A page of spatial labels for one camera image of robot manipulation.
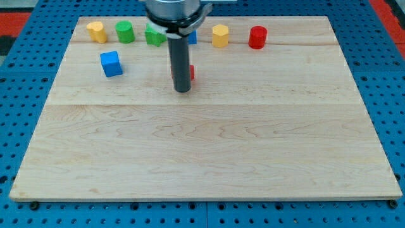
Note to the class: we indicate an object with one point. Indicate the green star block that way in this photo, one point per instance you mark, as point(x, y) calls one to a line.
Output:
point(153, 37)

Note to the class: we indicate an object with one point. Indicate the yellow heart block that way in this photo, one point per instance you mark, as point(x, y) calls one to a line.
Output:
point(97, 32)

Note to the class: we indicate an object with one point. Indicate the red star block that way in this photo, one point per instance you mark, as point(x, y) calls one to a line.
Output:
point(191, 70)

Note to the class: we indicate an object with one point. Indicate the blue block behind rod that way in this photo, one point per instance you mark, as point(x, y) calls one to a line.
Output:
point(192, 38)

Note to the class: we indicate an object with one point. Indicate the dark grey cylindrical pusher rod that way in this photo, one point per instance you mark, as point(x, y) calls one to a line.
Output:
point(180, 64)

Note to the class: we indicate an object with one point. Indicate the green cylinder block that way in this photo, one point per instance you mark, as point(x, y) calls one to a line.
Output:
point(125, 32)

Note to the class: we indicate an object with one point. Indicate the blue cube block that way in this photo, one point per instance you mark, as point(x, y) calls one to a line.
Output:
point(111, 64)

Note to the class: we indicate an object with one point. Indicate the yellow hexagon block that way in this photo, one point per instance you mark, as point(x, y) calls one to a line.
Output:
point(220, 34)

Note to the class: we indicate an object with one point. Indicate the light wooden board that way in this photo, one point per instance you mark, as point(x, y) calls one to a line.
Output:
point(281, 123)

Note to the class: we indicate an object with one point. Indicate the red cylinder block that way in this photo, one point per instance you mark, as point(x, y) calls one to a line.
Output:
point(257, 37)

